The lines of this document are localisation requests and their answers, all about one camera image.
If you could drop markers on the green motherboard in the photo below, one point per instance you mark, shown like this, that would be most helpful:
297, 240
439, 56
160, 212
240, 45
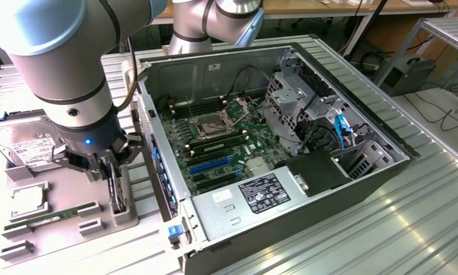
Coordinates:
252, 134

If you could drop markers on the green RAM stick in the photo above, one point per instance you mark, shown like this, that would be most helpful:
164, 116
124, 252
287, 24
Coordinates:
50, 217

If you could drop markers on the small silver heatsink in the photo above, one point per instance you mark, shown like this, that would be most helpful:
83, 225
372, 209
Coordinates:
257, 167

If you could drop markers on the open black PC case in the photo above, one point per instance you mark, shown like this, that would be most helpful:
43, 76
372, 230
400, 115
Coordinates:
367, 94

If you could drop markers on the aluminium frame stand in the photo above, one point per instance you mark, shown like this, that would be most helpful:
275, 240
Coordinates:
448, 37

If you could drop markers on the black plastic air shroud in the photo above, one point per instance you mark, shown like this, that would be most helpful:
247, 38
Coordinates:
315, 173

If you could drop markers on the metal socket cover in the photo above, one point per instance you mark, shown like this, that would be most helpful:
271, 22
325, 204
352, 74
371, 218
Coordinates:
235, 110

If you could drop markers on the silver hard disk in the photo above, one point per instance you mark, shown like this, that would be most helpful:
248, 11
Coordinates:
19, 140

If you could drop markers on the thin locking lever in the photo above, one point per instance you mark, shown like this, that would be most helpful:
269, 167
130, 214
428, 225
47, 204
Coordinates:
191, 111

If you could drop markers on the wooden desk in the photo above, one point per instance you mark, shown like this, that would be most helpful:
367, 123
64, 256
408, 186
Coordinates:
348, 10

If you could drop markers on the metal disk bay cage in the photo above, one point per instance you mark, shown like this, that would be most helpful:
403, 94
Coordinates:
291, 100

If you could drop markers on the grey parts rack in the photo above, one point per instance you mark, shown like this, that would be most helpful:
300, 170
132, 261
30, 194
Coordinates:
68, 200

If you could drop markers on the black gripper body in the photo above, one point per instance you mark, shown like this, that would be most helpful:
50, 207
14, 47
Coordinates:
87, 134

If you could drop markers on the installed black RAM stick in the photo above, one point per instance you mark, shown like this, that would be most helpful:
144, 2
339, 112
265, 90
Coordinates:
219, 143

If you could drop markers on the blue expansion slot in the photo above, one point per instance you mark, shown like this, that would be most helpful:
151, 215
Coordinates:
209, 166

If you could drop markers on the CPU socket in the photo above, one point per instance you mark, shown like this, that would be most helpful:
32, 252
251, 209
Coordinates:
209, 124

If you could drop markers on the silver power supply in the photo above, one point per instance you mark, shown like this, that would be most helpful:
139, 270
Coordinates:
244, 206

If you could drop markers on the silver CPU chip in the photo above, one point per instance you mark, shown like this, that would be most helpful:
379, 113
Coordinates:
30, 200

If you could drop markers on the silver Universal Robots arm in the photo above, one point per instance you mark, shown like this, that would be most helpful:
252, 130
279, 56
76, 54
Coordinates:
58, 43

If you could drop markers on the blue case latch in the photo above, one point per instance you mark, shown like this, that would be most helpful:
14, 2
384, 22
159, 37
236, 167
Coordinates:
175, 232

